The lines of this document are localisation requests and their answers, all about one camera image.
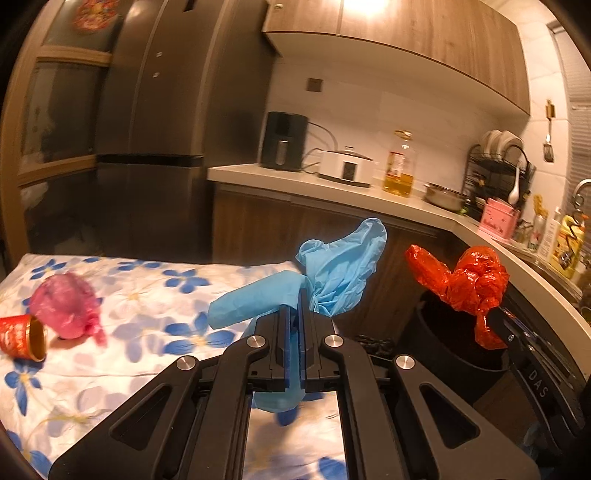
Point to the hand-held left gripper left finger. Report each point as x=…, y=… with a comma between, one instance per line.
x=277, y=341

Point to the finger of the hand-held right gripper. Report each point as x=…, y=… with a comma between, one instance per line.
x=505, y=325

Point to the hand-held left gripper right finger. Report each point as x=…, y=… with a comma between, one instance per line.
x=318, y=346

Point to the red plastic bag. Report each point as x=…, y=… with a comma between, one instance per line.
x=471, y=281

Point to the black trash bin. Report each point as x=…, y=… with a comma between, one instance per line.
x=443, y=341

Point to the blue disposable glove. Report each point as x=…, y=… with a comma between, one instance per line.
x=332, y=267

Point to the blue clothing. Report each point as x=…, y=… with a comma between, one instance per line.
x=534, y=441

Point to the black crumpled bag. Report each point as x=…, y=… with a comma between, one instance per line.
x=376, y=346

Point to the silver red can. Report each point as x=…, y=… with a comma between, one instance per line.
x=534, y=233

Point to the yellow detergent bottle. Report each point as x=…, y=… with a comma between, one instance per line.
x=567, y=249

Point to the white plastic bottle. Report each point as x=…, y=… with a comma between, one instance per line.
x=549, y=235

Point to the pink box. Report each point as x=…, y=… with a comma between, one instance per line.
x=498, y=220

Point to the wooden base cabinet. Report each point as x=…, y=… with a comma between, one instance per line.
x=258, y=226

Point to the white spoon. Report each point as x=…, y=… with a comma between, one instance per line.
x=514, y=194

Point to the black dish rack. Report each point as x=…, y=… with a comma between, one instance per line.
x=480, y=175

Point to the chrome faucet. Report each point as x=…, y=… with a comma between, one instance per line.
x=581, y=187

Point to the floral printed cloth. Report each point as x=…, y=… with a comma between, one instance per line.
x=115, y=369

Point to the white electric cooker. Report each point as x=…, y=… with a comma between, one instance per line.
x=346, y=168

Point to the hanging metal spatula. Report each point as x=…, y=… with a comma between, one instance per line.
x=548, y=150

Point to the cooking oil bottle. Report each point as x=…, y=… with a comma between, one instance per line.
x=398, y=180

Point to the white plate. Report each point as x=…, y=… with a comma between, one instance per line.
x=511, y=142
x=490, y=141

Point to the black air fryer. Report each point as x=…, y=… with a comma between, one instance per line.
x=282, y=141

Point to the pink plastic bag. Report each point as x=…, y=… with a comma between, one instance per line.
x=64, y=307

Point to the window blind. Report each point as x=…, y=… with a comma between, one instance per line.
x=575, y=115

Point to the dark grey refrigerator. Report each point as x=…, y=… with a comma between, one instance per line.
x=175, y=115

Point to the red paper cup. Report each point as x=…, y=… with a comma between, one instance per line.
x=16, y=337

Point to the wooden framed glass door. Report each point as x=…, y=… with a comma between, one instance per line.
x=51, y=138

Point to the red door decoration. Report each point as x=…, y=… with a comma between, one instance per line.
x=99, y=14

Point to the dark wall socket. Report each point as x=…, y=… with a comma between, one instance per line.
x=315, y=85

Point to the wooden wall cabinet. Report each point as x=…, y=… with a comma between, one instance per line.
x=415, y=41

